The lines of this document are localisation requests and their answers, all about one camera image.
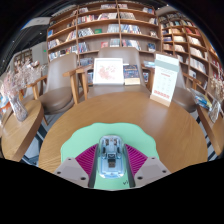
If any beige upholstered chair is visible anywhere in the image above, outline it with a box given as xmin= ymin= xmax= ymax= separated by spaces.
xmin=171 ymin=66 xmax=201 ymax=114
xmin=28 ymin=52 xmax=79 ymax=116

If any white framed pink picture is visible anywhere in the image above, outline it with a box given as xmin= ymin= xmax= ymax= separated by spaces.
xmin=92 ymin=57 xmax=125 ymax=86

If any vase of pink dried flowers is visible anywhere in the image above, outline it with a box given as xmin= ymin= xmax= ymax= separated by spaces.
xmin=0 ymin=61 xmax=46 ymax=123

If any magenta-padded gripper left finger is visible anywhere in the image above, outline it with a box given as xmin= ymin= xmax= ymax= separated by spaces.
xmin=53 ymin=143 xmax=100 ymax=189

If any transparent computer mouse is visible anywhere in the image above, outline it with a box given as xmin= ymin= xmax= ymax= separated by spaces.
xmin=97 ymin=134 xmax=126 ymax=179

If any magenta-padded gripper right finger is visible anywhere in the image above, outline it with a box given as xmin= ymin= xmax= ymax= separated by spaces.
xmin=123 ymin=143 xmax=172 ymax=189

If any round wooden side table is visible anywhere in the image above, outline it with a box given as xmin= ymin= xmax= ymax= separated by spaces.
xmin=196 ymin=104 xmax=224 ymax=158
xmin=0 ymin=99 xmax=45 ymax=163

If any green blob-shaped mouse pad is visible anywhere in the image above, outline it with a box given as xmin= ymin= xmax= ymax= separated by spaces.
xmin=60 ymin=122 xmax=160 ymax=191

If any dark cover book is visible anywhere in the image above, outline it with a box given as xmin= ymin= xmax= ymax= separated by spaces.
xmin=122 ymin=64 xmax=141 ymax=86

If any wide wooden bookshelf unit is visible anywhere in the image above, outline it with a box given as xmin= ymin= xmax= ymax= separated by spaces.
xmin=45 ymin=2 xmax=159 ymax=66

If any stack of teal books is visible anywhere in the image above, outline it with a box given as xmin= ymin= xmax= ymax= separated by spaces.
xmin=143 ymin=60 xmax=156 ymax=69

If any beige chair with wooden arms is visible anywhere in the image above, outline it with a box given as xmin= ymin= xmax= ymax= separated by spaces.
xmin=63 ymin=46 xmax=156 ymax=104

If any small distant wooden bookshelf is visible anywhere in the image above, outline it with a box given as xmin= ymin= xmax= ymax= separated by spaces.
xmin=13 ymin=48 xmax=34 ymax=73

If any white sign on wooden base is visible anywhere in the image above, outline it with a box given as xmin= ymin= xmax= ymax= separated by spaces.
xmin=149 ymin=52 xmax=180 ymax=108

